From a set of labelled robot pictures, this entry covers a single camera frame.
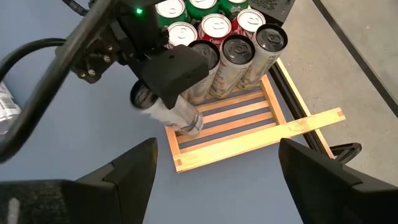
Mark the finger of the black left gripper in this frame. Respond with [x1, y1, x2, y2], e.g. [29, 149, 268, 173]
[141, 45, 210, 110]

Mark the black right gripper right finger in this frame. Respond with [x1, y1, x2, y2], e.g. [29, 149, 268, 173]
[279, 138, 398, 224]

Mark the Celsius Arctic Vibe can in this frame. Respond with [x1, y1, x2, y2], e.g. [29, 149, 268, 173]
[0, 81, 22, 135]
[129, 79, 205, 138]

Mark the white Celsius can yellow base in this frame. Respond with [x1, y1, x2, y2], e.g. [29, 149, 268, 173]
[208, 33, 256, 100]
[182, 39, 221, 106]
[236, 23, 289, 91]

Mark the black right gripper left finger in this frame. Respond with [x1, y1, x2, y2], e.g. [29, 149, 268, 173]
[0, 138, 159, 224]

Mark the wooden slatted shelf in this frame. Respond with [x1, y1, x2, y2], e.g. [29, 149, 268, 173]
[164, 57, 346, 174]

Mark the black aluminium rig frame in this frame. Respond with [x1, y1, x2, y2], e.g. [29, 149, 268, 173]
[267, 63, 363, 166]

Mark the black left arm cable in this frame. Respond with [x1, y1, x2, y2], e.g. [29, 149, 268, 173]
[0, 37, 68, 82]

